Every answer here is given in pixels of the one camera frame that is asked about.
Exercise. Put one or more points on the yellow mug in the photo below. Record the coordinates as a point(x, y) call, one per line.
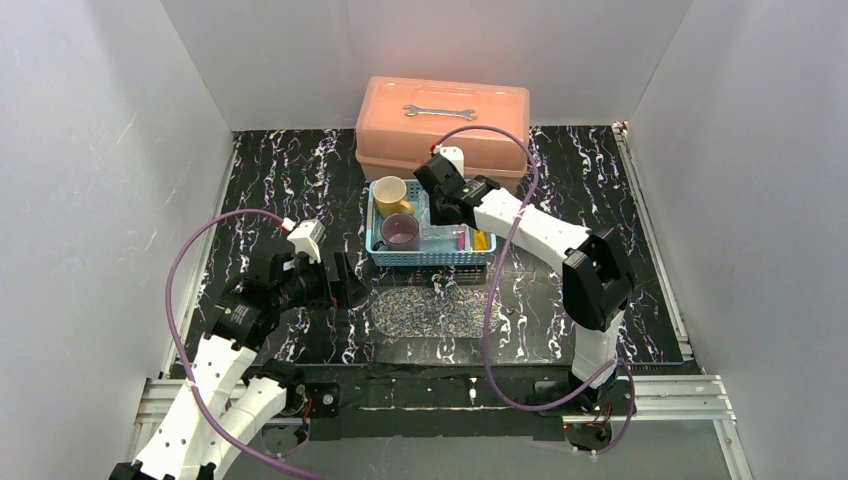
point(390, 195)

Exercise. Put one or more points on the clear plastic tray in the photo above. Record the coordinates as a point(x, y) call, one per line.
point(421, 312)

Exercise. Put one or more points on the orange plastic toolbox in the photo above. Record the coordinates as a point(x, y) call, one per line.
point(389, 143)

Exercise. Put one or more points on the yellow toothpaste tube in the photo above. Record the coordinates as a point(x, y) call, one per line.
point(479, 240)

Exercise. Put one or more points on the light blue plastic basket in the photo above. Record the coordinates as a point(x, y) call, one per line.
point(438, 243)

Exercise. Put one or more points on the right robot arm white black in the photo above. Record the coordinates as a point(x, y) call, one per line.
point(597, 275)

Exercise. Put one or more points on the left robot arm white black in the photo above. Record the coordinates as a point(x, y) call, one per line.
point(203, 431)

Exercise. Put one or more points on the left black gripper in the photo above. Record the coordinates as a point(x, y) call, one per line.
point(337, 281)

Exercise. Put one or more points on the purple mug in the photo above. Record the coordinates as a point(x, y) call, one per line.
point(399, 232)

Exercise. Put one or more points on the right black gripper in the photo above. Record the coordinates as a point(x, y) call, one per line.
point(444, 206)

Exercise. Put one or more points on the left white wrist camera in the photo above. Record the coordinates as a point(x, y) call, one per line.
point(305, 236)

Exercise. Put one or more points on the silver open-end wrench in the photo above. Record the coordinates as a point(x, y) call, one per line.
point(414, 110)

